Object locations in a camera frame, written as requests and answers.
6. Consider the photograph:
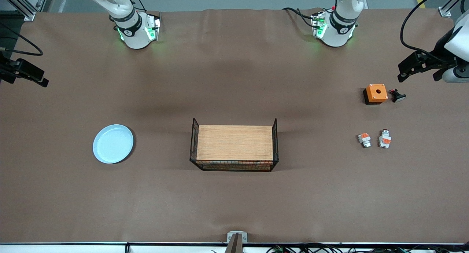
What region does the black arm base cable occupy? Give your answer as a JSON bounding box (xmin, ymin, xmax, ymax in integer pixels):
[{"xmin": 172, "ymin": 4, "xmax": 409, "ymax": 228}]
[{"xmin": 282, "ymin": 7, "xmax": 317, "ymax": 28}]

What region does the white orange switch with metal cap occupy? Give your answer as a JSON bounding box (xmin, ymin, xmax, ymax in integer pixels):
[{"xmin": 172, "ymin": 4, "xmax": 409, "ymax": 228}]
[{"xmin": 378, "ymin": 129, "xmax": 392, "ymax": 149}]

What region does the aluminium frame profile with bracket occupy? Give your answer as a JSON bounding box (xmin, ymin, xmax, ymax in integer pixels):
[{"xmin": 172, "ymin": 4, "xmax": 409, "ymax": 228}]
[{"xmin": 438, "ymin": 0, "xmax": 469, "ymax": 18}]

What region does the light blue round plate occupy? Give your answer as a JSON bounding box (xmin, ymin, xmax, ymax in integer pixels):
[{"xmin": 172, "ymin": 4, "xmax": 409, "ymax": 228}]
[{"xmin": 93, "ymin": 124, "xmax": 134, "ymax": 164}]

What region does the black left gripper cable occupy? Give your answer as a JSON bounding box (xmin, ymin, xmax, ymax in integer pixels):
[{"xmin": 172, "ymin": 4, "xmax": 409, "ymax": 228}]
[{"xmin": 400, "ymin": 0, "xmax": 455, "ymax": 59}]

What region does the black wire basket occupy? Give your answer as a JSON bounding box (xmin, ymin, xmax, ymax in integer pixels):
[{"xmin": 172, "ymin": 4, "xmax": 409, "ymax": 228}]
[{"xmin": 189, "ymin": 118, "xmax": 279, "ymax": 172}]

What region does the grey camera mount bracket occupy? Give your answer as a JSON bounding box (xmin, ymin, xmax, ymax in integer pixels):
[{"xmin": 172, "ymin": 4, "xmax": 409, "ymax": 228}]
[{"xmin": 227, "ymin": 231, "xmax": 248, "ymax": 253}]

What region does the brown table cover sheet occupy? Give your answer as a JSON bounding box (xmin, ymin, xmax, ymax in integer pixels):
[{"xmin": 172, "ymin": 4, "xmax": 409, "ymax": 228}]
[{"xmin": 0, "ymin": 8, "xmax": 469, "ymax": 244}]

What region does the orange button box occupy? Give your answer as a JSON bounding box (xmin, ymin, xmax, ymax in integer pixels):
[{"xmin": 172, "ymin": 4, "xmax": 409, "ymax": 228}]
[{"xmin": 363, "ymin": 84, "xmax": 388, "ymax": 105}]

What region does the black cable bundle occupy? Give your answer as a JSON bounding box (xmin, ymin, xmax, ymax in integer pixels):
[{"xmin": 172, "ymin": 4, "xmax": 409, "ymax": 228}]
[{"xmin": 211, "ymin": 243, "xmax": 469, "ymax": 253}]

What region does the wooden board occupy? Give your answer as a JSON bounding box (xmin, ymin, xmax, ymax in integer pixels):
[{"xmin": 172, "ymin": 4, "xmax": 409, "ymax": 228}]
[{"xmin": 196, "ymin": 125, "xmax": 274, "ymax": 162}]

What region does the black push button head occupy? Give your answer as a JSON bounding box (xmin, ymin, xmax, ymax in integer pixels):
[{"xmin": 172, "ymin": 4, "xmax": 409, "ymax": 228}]
[{"xmin": 389, "ymin": 88, "xmax": 406, "ymax": 103}]

